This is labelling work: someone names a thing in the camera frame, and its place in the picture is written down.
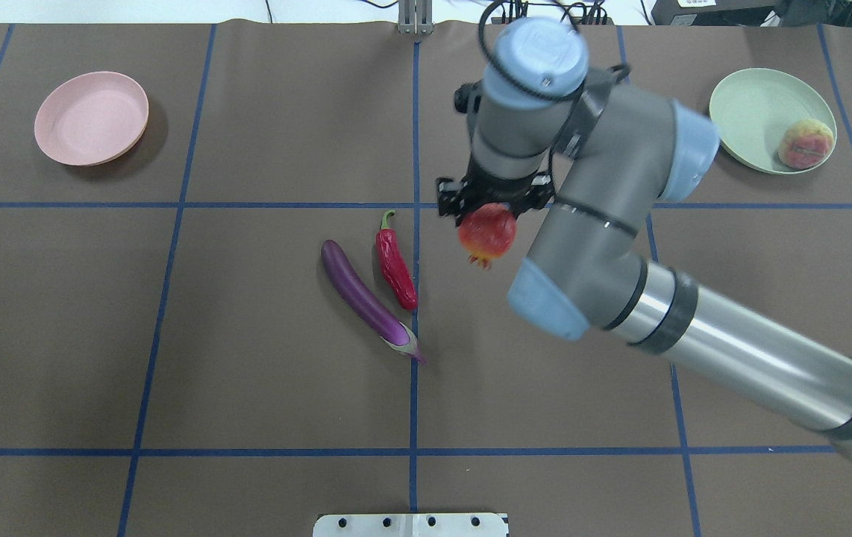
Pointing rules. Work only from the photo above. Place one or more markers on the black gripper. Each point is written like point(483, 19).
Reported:
point(491, 191)

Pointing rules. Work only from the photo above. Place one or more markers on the red pomegranate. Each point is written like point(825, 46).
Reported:
point(488, 234)

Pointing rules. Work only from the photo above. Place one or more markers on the red chili pepper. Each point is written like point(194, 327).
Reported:
point(393, 266)

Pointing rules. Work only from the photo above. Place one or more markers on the peach fruit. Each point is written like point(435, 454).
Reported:
point(806, 144)

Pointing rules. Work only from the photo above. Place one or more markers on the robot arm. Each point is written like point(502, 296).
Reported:
point(549, 132)

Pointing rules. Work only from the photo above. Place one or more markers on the purple eggplant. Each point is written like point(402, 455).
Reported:
point(366, 305)

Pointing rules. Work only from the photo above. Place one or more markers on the pink plate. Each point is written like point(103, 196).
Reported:
point(92, 119)

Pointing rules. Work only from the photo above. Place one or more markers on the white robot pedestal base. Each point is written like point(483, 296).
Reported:
point(413, 524)

